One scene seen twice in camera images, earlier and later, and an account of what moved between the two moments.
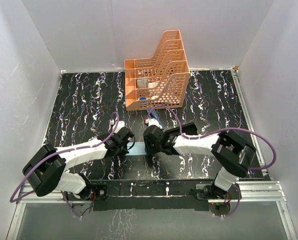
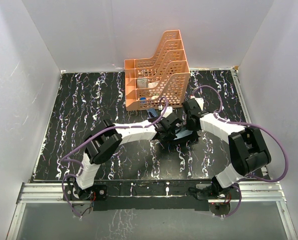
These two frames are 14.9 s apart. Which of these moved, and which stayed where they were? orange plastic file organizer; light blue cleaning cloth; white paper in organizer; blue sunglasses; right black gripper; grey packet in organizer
Moved: right black gripper; light blue cleaning cloth
Stayed: grey packet in organizer; orange plastic file organizer; white paper in organizer; blue sunglasses
